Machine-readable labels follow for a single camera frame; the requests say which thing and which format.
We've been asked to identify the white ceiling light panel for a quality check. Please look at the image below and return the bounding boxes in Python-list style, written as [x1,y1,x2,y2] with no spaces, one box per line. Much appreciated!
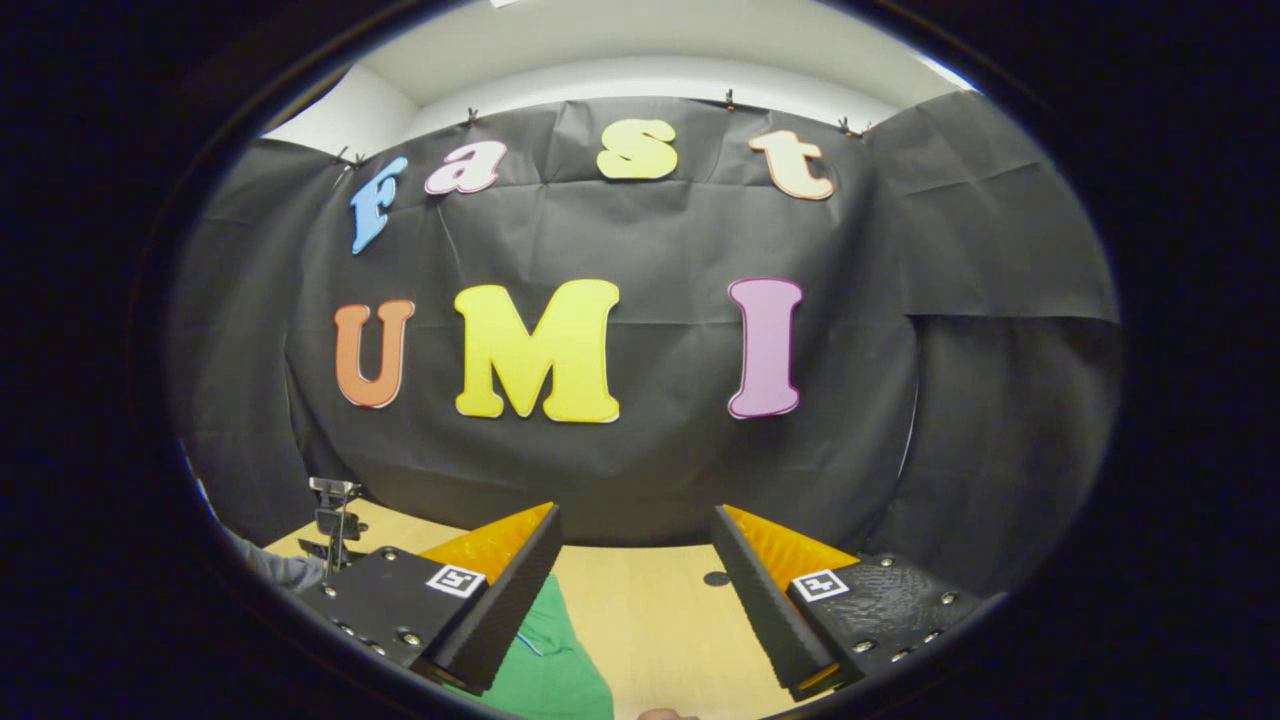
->
[915,55,979,93]

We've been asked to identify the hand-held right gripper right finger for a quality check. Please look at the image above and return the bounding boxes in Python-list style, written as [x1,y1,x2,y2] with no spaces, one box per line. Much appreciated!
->
[711,504,1006,701]

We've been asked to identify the black backdrop cloth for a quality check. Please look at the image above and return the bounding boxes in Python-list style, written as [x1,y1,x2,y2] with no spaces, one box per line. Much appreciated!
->
[165,90,1126,601]

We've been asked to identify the green polo T-shirt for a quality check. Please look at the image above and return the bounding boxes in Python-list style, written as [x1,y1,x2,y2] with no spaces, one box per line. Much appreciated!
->
[450,572,616,720]

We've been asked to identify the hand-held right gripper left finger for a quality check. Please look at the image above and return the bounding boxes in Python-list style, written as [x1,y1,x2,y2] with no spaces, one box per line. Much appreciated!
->
[295,502,564,698]

